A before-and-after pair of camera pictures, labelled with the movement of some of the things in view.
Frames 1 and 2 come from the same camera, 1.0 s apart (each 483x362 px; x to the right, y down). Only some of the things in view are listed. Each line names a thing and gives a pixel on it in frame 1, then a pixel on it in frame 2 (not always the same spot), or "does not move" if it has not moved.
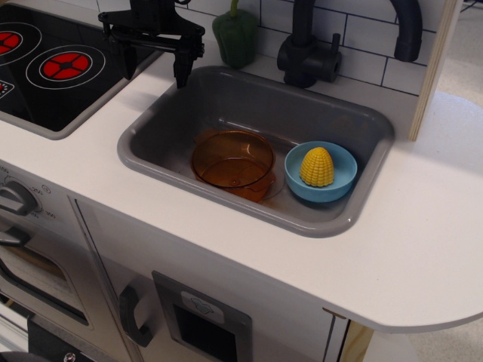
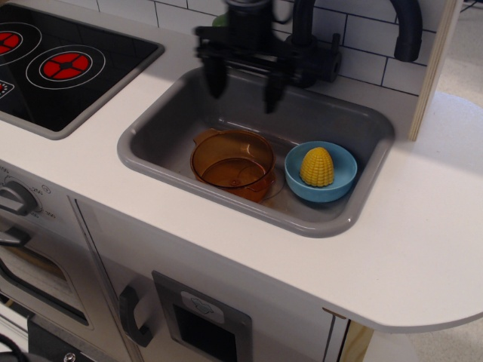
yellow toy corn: (317, 167) does not move
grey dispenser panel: (201, 328) does not move
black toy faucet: (303, 61) does not move
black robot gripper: (155, 23) → (215, 45)
